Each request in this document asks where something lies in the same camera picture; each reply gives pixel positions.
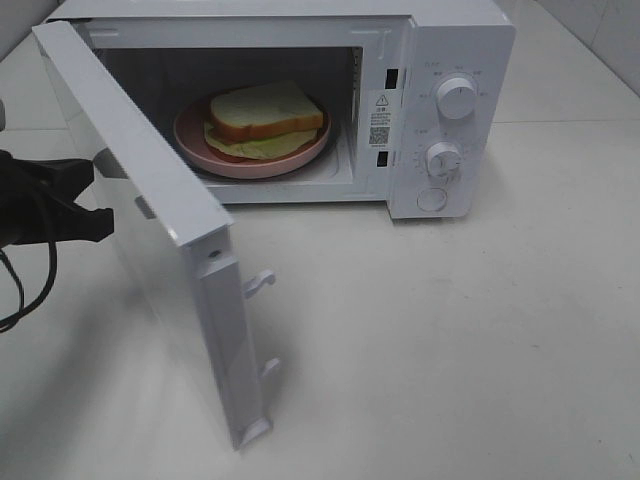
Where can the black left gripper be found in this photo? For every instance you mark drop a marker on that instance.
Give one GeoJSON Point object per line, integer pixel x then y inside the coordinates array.
{"type": "Point", "coordinates": [42, 201]}

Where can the pink round plate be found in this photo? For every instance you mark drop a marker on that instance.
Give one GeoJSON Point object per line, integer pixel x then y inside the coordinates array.
{"type": "Point", "coordinates": [189, 133]}

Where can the white microwave door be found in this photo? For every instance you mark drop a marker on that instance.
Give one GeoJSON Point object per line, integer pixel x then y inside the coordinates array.
{"type": "Point", "coordinates": [171, 233]}

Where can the toy sandwich with lettuce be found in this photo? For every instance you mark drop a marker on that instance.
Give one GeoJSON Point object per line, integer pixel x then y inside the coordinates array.
{"type": "Point", "coordinates": [263, 122]}

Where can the round white door button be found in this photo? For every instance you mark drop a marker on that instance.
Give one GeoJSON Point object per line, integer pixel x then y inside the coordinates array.
{"type": "Point", "coordinates": [432, 199]}

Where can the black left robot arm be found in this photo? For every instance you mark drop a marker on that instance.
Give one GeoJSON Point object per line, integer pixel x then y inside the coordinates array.
{"type": "Point", "coordinates": [5, 156]}

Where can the white warning label sticker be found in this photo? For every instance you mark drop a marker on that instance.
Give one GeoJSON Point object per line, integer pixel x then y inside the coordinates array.
{"type": "Point", "coordinates": [382, 112]}

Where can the white microwave oven body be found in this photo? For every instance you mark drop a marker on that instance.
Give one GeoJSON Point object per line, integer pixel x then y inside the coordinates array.
{"type": "Point", "coordinates": [165, 54]}

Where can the lower white timer knob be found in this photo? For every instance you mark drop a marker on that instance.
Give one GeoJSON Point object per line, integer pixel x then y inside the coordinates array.
{"type": "Point", "coordinates": [442, 157]}

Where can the upper white power knob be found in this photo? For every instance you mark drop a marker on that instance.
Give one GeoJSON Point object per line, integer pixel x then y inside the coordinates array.
{"type": "Point", "coordinates": [456, 96]}

